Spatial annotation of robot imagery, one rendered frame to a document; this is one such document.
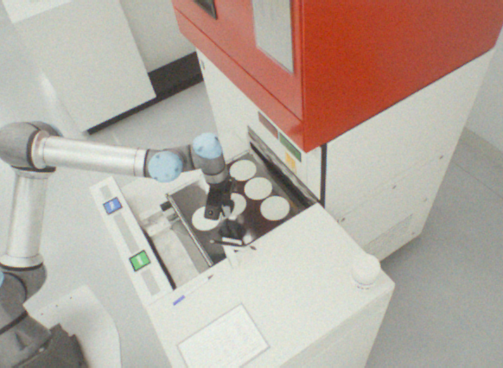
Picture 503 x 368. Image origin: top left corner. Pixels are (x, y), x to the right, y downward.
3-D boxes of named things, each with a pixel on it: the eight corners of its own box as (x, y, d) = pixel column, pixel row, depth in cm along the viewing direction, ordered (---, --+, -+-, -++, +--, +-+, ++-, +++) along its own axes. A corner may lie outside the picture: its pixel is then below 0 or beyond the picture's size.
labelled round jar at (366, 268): (364, 264, 115) (367, 248, 108) (381, 283, 111) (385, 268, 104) (344, 277, 114) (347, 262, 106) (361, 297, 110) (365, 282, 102)
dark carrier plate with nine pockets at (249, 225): (248, 153, 157) (248, 152, 157) (301, 212, 137) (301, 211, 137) (169, 195, 149) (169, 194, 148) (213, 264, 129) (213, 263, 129)
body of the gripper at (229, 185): (238, 188, 134) (232, 164, 124) (230, 209, 129) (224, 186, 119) (217, 185, 136) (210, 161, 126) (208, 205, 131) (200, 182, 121)
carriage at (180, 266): (161, 211, 150) (159, 206, 148) (206, 286, 129) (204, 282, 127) (142, 221, 148) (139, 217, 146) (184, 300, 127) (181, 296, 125)
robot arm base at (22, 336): (-16, 383, 101) (-39, 351, 100) (12, 351, 116) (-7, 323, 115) (37, 353, 102) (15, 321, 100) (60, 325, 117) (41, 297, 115)
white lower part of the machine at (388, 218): (325, 154, 270) (329, 47, 206) (418, 241, 223) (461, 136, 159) (236, 206, 253) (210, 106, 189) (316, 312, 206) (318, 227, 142)
